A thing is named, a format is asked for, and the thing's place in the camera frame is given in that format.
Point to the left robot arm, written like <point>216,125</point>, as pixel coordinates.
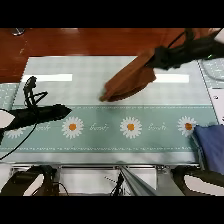
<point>20,118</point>

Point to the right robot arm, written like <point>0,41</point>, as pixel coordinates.
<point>201,48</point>

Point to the blue garment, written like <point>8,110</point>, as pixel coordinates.
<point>211,146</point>

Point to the brown garment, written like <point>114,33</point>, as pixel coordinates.
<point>131,78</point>

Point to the silver frame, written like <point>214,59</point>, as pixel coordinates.
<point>140,186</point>

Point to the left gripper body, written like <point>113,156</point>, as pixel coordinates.
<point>55,112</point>

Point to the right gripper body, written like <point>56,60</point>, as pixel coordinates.
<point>163,58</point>

